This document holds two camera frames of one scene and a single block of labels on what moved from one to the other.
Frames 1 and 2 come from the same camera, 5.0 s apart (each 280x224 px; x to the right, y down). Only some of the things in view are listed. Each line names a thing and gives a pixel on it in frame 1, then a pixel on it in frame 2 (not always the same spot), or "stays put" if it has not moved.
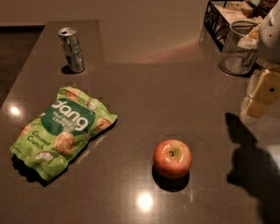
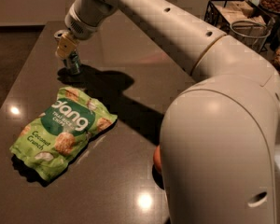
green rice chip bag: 47,143 stays put
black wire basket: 220,13 stays put
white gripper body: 274,41 to 79,27
